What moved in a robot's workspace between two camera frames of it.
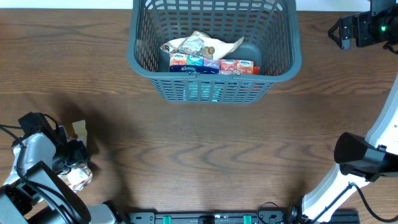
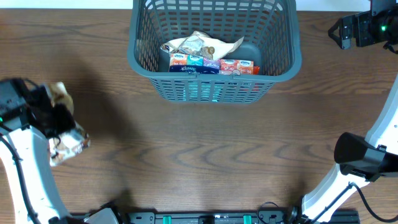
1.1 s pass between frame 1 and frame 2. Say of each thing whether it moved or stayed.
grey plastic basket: stayed
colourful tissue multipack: stayed
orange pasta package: stayed
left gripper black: moved
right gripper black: stayed
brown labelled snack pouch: moved
